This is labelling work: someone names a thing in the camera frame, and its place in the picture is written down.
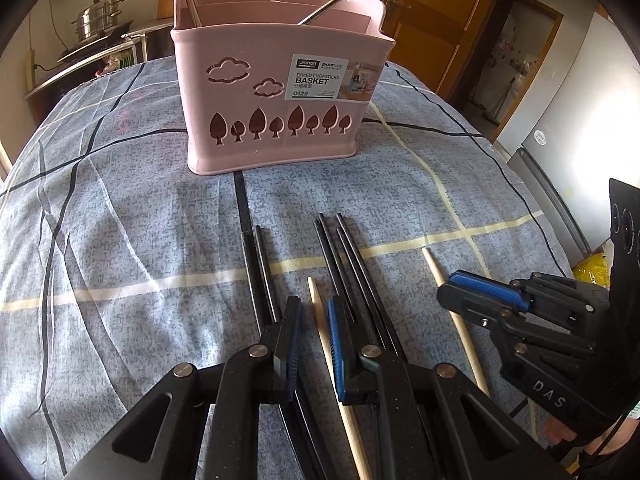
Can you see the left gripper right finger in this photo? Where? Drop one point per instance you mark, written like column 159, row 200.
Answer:
column 433, row 423

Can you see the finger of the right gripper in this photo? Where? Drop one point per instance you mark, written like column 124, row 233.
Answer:
column 549, row 365
column 574, row 306

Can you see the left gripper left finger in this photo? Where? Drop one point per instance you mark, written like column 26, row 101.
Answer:
column 202, row 423

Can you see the wooden chopstick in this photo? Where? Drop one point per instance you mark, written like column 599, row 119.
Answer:
column 348, row 416
column 459, row 324

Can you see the right hand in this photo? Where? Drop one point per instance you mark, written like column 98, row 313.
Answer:
column 608, row 446

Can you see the yellow plastic bag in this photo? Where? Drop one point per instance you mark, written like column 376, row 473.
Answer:
column 594, row 270

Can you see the black chopstick far left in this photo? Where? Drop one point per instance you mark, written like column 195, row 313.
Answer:
column 295, row 411

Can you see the black chopstick middle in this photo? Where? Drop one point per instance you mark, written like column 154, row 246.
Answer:
column 339, row 277

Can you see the white refrigerator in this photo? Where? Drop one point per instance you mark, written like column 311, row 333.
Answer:
column 588, row 135

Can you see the blue plaid tablecloth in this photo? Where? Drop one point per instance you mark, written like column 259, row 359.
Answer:
column 118, row 263

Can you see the wooden door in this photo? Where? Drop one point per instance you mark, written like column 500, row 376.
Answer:
column 434, row 39

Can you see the pink plastic chopstick basket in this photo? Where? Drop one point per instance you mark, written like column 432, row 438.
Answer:
column 263, row 82

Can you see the induction cooker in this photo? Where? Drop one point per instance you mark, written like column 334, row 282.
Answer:
column 95, row 43

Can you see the stainless steel steamer pot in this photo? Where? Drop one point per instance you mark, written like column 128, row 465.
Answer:
column 97, row 18

